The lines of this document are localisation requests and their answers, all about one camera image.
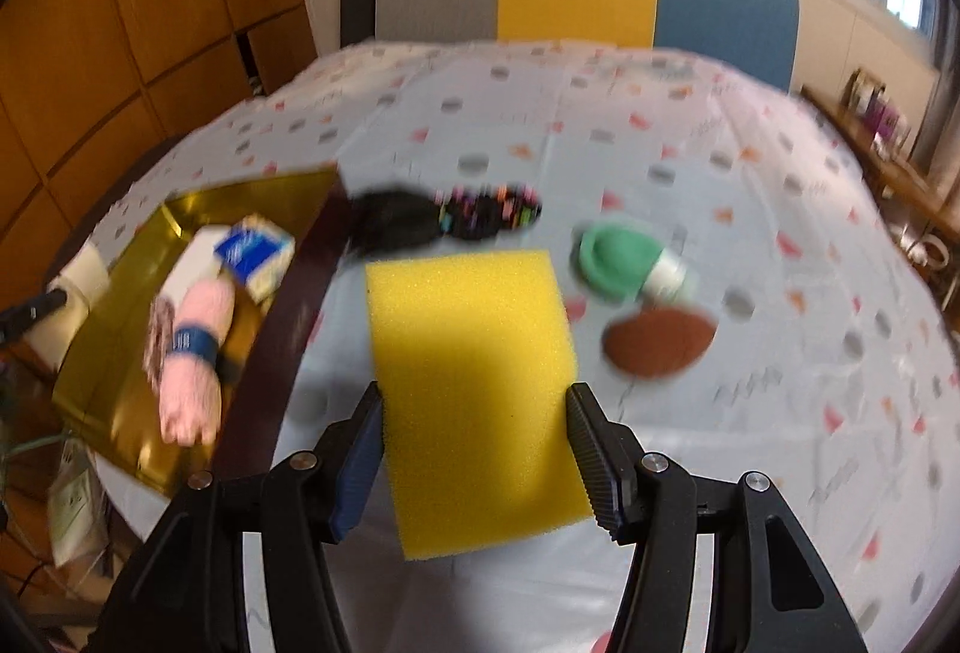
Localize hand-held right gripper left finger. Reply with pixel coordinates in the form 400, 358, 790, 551
94, 381, 386, 653

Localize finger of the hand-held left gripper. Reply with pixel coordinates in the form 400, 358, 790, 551
0, 289, 68, 343

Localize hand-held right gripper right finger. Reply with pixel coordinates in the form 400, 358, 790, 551
564, 381, 871, 653

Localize gold tin box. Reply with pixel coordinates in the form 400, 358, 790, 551
51, 169, 353, 500

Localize satin pink brown scrunchie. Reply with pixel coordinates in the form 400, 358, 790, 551
146, 300, 175, 393

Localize brown round powder puff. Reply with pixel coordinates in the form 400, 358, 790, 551
602, 306, 719, 382

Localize yellow sponge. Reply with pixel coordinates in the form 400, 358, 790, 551
365, 250, 597, 562

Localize white sponge block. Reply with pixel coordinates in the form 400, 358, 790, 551
161, 225, 248, 316

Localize pink towel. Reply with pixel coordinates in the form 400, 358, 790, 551
146, 281, 237, 448

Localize green capped white bottle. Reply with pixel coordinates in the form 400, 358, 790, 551
571, 224, 698, 305

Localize blue tissue pack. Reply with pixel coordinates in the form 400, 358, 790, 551
214, 214, 296, 305

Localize black wig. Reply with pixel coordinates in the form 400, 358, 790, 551
349, 188, 443, 256

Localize clear plastic bag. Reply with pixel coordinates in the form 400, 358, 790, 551
46, 439, 113, 568

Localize wooden wardrobe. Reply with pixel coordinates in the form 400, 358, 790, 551
0, 0, 320, 264

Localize white round container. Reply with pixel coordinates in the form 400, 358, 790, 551
900, 233, 946, 268

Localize wooden bedside table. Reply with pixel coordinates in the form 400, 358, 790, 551
801, 85, 960, 226

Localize purple box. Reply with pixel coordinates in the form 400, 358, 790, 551
866, 98, 901, 140

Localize small cardboard box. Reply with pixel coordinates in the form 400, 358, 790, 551
850, 69, 882, 110

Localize grey sheer curtain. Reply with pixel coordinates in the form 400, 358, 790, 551
911, 0, 960, 159

